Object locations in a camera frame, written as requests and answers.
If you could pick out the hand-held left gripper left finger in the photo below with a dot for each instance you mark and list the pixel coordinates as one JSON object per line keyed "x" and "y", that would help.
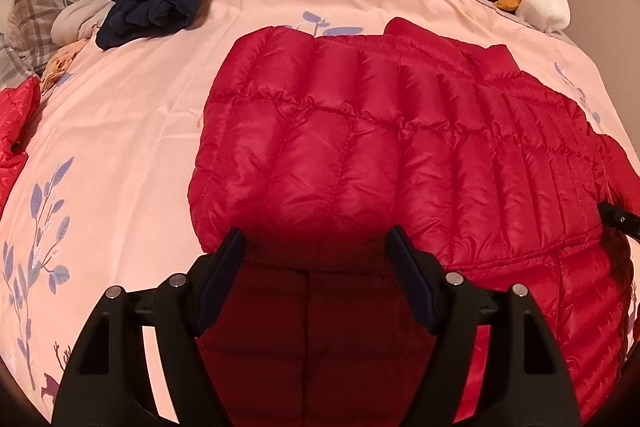
{"x": 227, "y": 257}

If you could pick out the red puffer jacket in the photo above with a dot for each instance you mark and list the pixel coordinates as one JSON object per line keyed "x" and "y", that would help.
{"x": 380, "y": 147}

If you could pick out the bright red quilted jacket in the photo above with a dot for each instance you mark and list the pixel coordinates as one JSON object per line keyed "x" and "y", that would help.
{"x": 17, "y": 132}

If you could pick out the peach cloth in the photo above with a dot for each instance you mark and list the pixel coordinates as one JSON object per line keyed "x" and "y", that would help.
{"x": 62, "y": 62}

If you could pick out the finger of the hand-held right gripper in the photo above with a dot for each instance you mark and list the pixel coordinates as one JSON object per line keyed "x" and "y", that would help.
{"x": 622, "y": 219}

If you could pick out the light grey cloth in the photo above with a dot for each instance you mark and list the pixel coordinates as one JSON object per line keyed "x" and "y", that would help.
{"x": 75, "y": 19}

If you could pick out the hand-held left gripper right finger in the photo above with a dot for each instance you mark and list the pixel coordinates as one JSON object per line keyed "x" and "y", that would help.
{"x": 406, "y": 259}

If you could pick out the pink printed duvet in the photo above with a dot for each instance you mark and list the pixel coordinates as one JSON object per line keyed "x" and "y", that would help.
{"x": 140, "y": 157}

